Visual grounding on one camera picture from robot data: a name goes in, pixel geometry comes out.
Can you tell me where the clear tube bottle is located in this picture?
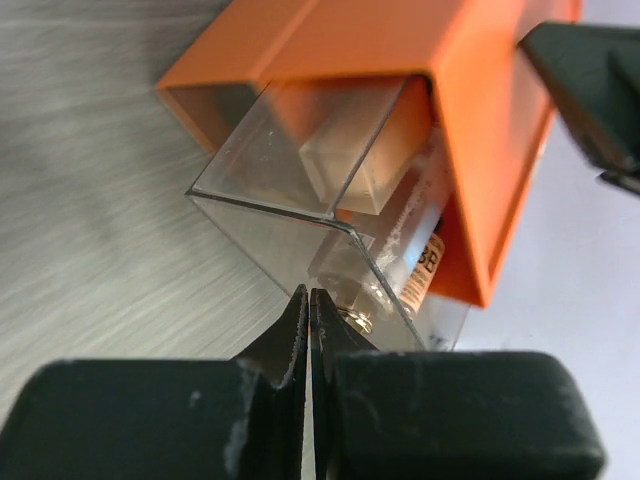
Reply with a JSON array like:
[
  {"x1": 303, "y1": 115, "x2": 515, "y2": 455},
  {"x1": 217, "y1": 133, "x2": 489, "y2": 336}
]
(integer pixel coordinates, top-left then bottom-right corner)
[{"x1": 307, "y1": 128, "x2": 452, "y2": 309}]

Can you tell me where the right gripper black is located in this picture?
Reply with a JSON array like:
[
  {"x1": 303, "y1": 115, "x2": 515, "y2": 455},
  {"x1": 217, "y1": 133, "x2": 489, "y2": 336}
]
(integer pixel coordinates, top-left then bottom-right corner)
[{"x1": 519, "y1": 22, "x2": 639, "y2": 195}]

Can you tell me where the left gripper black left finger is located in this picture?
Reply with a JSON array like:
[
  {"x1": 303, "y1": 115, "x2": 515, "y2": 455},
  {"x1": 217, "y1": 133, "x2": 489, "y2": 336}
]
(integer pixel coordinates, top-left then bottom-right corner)
[{"x1": 1, "y1": 286, "x2": 308, "y2": 479}]

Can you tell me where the clear drawer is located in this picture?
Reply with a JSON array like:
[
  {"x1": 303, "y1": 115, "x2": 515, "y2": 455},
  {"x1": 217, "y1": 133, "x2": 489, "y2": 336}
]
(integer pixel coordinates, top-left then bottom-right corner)
[{"x1": 189, "y1": 76, "x2": 468, "y2": 350}]

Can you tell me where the round BB cream bottle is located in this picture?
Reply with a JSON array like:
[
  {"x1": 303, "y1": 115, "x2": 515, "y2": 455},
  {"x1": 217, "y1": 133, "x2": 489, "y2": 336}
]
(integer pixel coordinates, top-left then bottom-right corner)
[{"x1": 399, "y1": 233, "x2": 445, "y2": 319}]

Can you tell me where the orange drawer box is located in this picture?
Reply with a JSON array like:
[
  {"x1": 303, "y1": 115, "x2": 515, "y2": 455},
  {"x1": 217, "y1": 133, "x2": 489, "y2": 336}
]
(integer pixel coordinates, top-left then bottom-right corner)
[{"x1": 157, "y1": 0, "x2": 582, "y2": 314}]

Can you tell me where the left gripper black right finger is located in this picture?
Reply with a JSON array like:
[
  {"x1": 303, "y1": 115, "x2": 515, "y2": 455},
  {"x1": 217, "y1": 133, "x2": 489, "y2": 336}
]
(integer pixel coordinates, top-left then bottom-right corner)
[{"x1": 309, "y1": 289, "x2": 607, "y2": 479}]

